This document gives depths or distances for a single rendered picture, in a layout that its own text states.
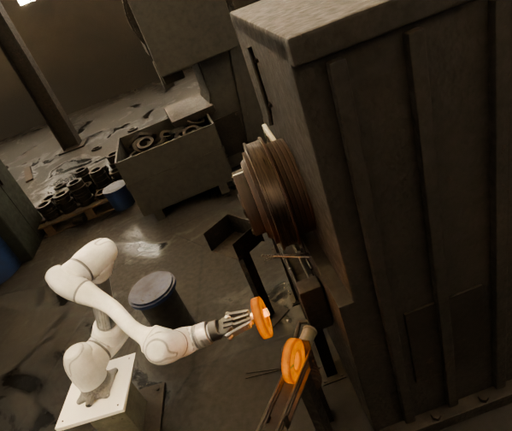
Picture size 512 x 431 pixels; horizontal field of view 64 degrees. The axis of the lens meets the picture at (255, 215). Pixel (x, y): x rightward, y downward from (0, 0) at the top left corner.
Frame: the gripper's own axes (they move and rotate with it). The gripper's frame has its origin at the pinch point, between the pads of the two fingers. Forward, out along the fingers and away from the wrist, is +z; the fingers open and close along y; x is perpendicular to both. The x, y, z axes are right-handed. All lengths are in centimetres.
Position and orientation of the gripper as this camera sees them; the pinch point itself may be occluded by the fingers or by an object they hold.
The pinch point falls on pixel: (260, 314)
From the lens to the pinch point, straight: 157.4
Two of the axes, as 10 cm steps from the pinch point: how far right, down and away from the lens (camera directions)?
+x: -3.6, -7.8, -5.2
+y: 1.0, 5.2, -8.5
